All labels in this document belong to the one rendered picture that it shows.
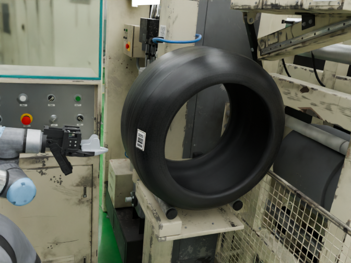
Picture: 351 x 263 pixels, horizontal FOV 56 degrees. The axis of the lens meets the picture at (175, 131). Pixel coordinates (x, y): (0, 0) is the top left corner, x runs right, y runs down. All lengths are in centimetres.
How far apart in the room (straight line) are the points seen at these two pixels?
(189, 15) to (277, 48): 38
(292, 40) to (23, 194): 105
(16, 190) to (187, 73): 59
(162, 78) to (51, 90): 73
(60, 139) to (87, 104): 59
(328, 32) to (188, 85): 50
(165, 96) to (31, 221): 110
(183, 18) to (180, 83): 47
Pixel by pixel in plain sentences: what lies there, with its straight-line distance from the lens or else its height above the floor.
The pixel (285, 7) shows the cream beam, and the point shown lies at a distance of 120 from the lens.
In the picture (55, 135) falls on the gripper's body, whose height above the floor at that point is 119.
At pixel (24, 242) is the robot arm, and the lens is 46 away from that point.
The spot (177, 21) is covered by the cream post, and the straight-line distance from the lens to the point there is 142.
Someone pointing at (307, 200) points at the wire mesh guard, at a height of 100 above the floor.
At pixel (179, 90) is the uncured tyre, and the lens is 102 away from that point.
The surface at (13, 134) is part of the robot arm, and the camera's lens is 109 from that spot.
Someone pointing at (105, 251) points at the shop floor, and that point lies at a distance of 251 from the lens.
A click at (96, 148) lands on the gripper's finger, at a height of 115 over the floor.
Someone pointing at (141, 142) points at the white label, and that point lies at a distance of 105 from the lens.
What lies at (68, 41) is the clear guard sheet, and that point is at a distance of 160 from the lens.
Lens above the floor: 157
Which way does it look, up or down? 19 degrees down
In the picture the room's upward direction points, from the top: 6 degrees clockwise
